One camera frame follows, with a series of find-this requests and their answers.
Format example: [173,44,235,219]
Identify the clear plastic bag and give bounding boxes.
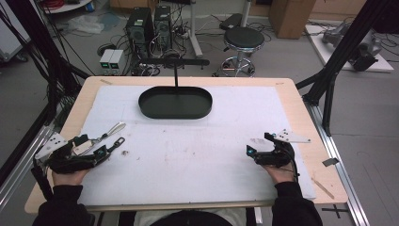
[66,12,121,35]

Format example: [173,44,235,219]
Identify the aluminium rail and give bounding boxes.
[303,101,372,226]
[0,125,56,212]

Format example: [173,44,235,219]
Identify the person's right hand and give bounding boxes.
[262,163,296,186]

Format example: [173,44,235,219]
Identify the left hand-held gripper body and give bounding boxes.
[34,133,98,174]

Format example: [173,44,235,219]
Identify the grey tape piece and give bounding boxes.
[322,157,341,168]

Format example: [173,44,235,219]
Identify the black round stool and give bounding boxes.
[212,25,266,78]

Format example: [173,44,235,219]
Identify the white round table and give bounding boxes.
[41,0,94,14]

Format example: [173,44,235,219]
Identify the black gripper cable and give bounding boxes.
[290,150,301,184]

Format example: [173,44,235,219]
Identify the keychain with silver pendant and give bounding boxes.
[72,121,127,157]

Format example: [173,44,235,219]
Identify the white floor board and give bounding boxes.
[304,24,395,73]

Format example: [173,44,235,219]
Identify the grey robot equipment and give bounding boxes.
[321,22,383,73]

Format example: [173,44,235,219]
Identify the black metal frame post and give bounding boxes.
[295,0,399,137]
[0,0,92,186]

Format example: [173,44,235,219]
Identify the black oval tray hanger stand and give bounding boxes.
[137,56,214,121]

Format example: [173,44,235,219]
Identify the white table mat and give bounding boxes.
[77,84,317,207]

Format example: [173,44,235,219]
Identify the person's left hand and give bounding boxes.
[51,167,91,186]

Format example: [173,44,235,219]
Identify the slim black computer tower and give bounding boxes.
[153,5,174,52]

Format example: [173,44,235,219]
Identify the brown cardboard box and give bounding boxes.
[268,0,317,40]

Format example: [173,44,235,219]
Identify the white desk leg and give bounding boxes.
[187,0,204,59]

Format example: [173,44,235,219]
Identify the thin wooden stick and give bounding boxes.
[311,177,336,201]

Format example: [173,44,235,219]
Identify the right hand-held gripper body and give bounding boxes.
[254,129,311,169]

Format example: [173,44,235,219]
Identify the white bench power supply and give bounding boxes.
[108,49,125,76]
[99,48,116,75]

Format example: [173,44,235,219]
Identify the large black computer tower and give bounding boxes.
[124,7,155,60]

